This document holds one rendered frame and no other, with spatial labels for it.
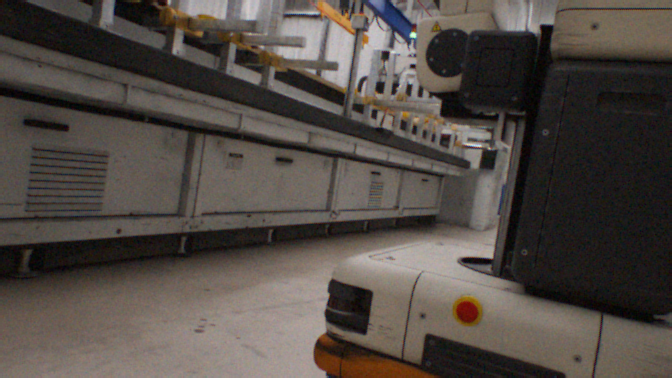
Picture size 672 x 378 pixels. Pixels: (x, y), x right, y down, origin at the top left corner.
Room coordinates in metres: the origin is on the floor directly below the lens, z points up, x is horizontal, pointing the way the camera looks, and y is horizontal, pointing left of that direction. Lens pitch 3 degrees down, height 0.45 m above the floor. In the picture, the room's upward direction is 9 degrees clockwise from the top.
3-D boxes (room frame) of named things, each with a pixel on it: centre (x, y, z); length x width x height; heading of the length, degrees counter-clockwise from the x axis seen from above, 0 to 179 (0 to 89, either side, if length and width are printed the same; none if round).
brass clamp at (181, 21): (1.58, 0.54, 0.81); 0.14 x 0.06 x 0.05; 154
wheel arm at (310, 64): (2.02, 0.27, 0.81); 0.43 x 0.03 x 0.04; 64
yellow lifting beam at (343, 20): (8.18, 0.26, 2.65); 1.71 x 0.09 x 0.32; 154
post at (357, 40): (2.68, 0.01, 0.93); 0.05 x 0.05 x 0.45; 64
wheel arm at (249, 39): (1.80, 0.37, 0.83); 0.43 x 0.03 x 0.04; 64
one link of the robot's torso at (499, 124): (1.14, -0.25, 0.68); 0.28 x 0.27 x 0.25; 154
